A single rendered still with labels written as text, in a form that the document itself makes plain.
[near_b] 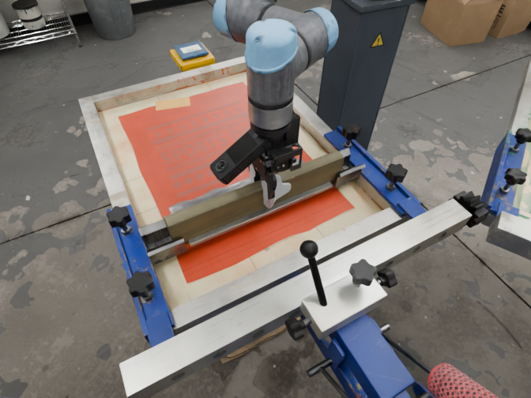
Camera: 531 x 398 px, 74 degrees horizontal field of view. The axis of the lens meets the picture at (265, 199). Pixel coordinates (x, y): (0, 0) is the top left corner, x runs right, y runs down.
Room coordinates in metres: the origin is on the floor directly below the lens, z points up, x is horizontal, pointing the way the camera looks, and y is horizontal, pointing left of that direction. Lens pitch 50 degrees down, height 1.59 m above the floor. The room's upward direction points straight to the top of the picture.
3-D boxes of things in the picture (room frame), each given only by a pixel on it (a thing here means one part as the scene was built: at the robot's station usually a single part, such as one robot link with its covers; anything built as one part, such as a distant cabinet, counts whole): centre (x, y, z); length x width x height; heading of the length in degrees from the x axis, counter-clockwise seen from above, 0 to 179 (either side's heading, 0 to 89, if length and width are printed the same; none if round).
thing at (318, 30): (0.59, -0.05, 1.32); 0.11 x 0.11 x 0.08; 53
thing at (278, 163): (0.50, -0.01, 1.16); 0.09 x 0.08 x 0.12; 118
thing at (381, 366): (0.18, -0.15, 1.02); 0.17 x 0.06 x 0.05; 28
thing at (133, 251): (0.34, 0.25, 0.98); 0.30 x 0.05 x 0.07; 28
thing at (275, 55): (0.50, -0.01, 1.32); 0.09 x 0.08 x 0.11; 143
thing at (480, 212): (0.45, -0.41, 1.02); 0.07 x 0.06 x 0.07; 28
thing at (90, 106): (0.68, 0.11, 0.97); 0.79 x 0.58 x 0.04; 28
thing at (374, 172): (0.60, -0.24, 0.97); 0.30 x 0.05 x 0.07; 28
